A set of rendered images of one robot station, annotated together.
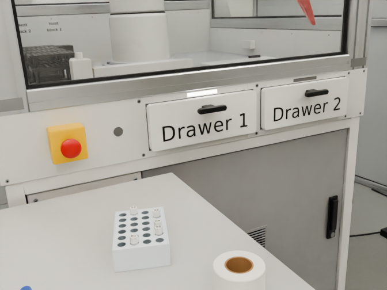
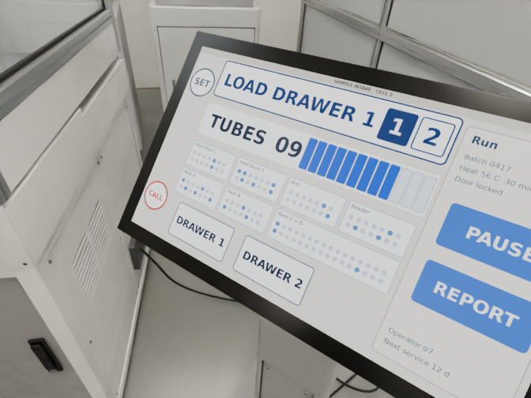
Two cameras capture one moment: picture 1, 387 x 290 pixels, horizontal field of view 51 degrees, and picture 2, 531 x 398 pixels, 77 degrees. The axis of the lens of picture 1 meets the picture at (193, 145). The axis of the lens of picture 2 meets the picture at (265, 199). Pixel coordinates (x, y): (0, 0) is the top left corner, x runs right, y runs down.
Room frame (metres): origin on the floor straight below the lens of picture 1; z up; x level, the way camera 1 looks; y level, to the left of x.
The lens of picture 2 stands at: (0.92, -1.04, 1.31)
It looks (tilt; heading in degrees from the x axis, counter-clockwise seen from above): 38 degrees down; 15
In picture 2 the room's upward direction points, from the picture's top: 3 degrees clockwise
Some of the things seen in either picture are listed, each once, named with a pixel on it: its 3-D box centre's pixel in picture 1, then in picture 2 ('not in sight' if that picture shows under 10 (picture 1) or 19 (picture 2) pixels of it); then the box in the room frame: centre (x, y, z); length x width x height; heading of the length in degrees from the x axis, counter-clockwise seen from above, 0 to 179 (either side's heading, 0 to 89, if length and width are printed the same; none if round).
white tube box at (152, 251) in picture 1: (140, 236); not in sight; (0.58, 0.09, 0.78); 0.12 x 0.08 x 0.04; 8
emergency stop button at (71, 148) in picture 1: (70, 147); not in sight; (0.77, 0.25, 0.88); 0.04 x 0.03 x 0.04; 115
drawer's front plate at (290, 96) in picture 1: (306, 102); not in sight; (1.09, -0.32, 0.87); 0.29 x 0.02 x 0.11; 115
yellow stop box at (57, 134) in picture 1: (67, 143); not in sight; (0.80, 0.26, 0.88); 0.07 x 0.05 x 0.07; 115
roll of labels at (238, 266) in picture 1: (239, 277); not in sight; (0.46, -0.05, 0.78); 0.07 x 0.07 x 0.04
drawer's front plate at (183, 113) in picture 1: (205, 119); not in sight; (0.96, -0.03, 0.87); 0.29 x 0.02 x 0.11; 115
